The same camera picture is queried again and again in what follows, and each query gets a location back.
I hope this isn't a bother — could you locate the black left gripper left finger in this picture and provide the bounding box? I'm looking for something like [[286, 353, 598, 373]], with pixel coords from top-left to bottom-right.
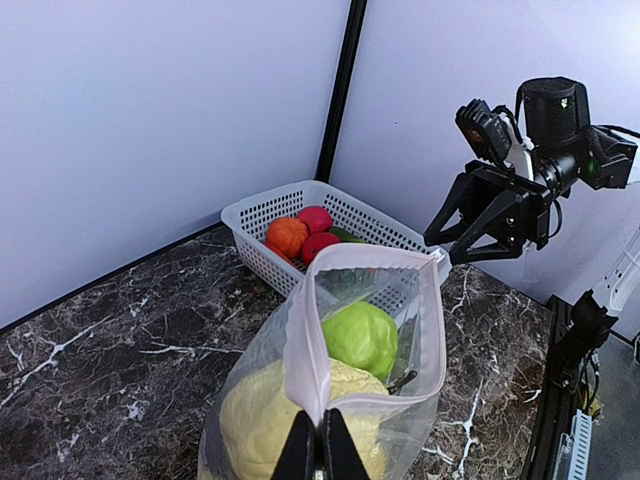
[[271, 411, 316, 480]]

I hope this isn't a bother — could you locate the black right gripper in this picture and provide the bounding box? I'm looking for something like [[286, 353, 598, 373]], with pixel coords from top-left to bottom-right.
[[424, 160, 550, 264]]

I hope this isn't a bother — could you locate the black enclosure frame post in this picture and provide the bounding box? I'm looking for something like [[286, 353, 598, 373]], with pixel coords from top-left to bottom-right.
[[314, 0, 368, 183]]

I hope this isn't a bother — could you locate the pink red toy fruit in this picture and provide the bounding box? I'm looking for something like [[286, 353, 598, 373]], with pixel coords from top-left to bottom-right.
[[296, 206, 333, 235]]

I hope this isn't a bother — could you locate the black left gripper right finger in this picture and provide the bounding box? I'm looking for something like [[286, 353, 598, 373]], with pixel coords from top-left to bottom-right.
[[319, 409, 370, 480]]

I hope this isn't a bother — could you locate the cream toy apple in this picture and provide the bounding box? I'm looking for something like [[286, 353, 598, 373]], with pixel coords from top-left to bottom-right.
[[220, 361, 386, 479]]

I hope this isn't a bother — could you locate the light green toy fruit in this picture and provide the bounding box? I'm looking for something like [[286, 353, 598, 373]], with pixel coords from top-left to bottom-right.
[[322, 301, 398, 381]]

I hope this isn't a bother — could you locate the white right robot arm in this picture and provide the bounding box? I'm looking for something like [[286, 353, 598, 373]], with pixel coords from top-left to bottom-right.
[[423, 77, 639, 264]]

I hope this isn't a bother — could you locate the white plastic basket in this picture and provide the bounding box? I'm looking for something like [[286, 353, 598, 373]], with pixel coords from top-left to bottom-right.
[[221, 180, 451, 296]]

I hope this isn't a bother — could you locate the white slotted cable duct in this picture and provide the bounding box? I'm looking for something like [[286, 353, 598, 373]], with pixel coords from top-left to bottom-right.
[[552, 410, 592, 480]]

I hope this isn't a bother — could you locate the clear zip top bag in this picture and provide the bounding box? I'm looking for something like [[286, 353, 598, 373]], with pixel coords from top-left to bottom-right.
[[198, 243, 450, 479]]

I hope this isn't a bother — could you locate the red toy apple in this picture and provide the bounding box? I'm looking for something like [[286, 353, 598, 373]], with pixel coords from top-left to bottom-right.
[[300, 232, 341, 266]]

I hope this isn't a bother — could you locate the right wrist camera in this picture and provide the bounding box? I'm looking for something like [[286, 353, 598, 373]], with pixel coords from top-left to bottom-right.
[[455, 99, 512, 171]]

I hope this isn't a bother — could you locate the green orange toy cucumber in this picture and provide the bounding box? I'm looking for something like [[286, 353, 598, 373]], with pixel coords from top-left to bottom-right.
[[328, 226, 367, 244]]

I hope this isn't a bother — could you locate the orange toy fruit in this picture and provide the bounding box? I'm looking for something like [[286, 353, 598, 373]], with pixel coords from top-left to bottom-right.
[[265, 217, 309, 259]]

